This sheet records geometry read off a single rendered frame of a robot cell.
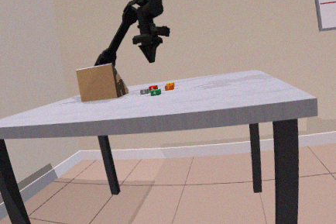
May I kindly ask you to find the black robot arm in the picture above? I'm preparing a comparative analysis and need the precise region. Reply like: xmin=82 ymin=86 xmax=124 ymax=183
xmin=94 ymin=0 xmax=170 ymax=67

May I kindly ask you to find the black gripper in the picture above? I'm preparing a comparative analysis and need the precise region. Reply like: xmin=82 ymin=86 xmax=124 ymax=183
xmin=132 ymin=20 xmax=163 ymax=63

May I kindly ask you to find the green block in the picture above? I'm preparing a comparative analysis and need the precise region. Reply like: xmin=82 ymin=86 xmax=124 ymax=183
xmin=150 ymin=89 xmax=161 ymax=96

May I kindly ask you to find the red number block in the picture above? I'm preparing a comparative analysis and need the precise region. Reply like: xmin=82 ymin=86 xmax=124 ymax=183
xmin=149 ymin=85 xmax=158 ymax=91

